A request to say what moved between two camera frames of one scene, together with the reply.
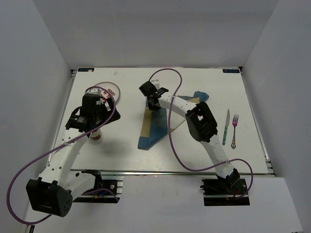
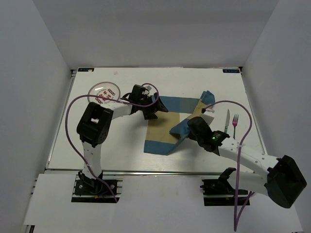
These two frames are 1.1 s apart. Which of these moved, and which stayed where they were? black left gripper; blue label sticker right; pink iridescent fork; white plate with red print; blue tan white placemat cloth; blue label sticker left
Moved: black left gripper; blue tan white placemat cloth
Stayed: blue label sticker left; blue label sticker right; white plate with red print; pink iridescent fork
